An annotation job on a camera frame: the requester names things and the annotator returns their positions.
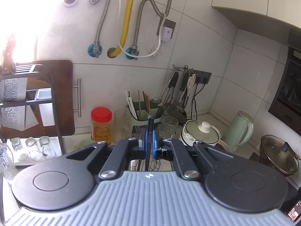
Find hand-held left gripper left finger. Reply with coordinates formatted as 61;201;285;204
68;128;148;180

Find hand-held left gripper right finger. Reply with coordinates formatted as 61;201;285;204
153;129;236;181

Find brown chopstick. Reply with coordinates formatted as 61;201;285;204
146;115;155;172

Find row of hanging kitchen utensils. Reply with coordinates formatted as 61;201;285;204
162;64;197;114

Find green utensil drainer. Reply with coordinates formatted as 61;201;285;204
131;101;165;128

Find tall clear glass pitcher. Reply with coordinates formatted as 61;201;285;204
113;109;131;143

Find bundle of upright chopsticks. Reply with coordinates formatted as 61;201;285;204
125;90;151;121

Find white electric cooking pot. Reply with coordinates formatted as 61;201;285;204
181;120;230;153

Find red-lidded plastic jar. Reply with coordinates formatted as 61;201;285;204
91;107;113;146

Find green plastic basket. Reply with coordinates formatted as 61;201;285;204
75;138;96;149

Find green electric kettle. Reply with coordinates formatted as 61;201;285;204
222;111;255;153

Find white drip tray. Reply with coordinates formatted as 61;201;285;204
6;135;62;163

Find blue valve flange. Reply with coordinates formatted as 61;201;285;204
125;47;140;61
87;43;103;58

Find clear drinking glass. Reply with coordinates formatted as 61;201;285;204
25;137;42;160
11;138;28;162
40;136;56;159

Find brown wooden cutting board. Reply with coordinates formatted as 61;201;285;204
1;60;76;137

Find white rectangular plate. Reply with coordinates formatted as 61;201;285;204
39;104;56;127

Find white plastic container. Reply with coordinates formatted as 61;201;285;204
35;88;52;100

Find white plug adapter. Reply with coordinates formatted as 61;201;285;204
157;16;174;43

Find black wok with glass lid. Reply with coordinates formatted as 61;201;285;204
258;135;301;176

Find black metal dish rack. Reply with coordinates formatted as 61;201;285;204
0;64;67;157

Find textured glass vase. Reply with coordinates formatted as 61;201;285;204
0;142;16;182

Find textured glass plate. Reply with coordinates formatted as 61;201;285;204
0;78;28;130

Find black range hood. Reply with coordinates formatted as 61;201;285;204
268;29;301;123

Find smartphone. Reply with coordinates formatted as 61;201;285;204
287;200;301;222

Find textured glass pitcher with handle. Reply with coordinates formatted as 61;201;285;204
160;116;179;139

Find black power cable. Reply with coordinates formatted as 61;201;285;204
192;82;205;121

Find metal cabinet handle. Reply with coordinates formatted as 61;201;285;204
72;78;82;118

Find black wall power socket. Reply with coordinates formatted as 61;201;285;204
191;69;212;84

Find dark wall socket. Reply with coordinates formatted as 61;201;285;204
162;18;177;40

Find yellow gas hose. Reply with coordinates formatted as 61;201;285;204
108;0;143;59

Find white power cable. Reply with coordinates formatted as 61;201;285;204
117;0;165;59

